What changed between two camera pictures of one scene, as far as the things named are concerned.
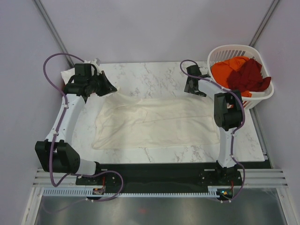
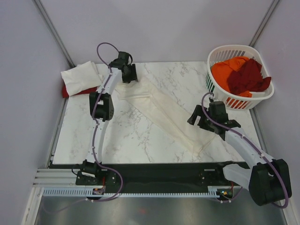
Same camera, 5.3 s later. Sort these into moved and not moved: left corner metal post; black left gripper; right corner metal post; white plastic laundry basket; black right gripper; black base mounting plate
Moved: black left gripper; black right gripper
Not moved: left corner metal post; right corner metal post; black base mounting plate; white plastic laundry basket
